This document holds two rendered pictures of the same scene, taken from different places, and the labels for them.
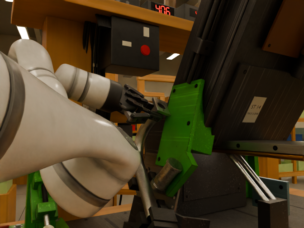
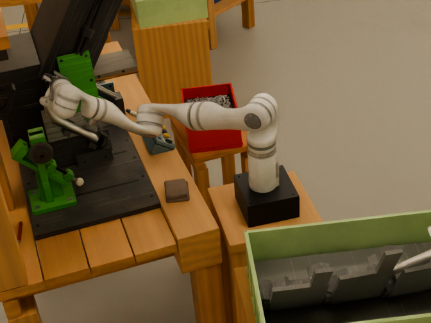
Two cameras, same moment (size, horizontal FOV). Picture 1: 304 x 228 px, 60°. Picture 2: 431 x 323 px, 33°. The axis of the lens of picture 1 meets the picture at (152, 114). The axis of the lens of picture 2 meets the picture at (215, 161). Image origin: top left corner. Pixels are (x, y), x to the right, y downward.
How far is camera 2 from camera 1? 244 cm
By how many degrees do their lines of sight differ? 80
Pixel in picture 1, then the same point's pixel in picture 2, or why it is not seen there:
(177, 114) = (76, 77)
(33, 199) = (58, 177)
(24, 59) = (90, 98)
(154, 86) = not seen: outside the picture
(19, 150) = not seen: hidden behind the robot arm
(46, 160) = not seen: hidden behind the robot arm
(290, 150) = (131, 70)
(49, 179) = (158, 130)
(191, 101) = (86, 66)
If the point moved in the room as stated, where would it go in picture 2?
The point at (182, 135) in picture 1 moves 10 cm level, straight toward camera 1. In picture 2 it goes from (89, 88) to (115, 91)
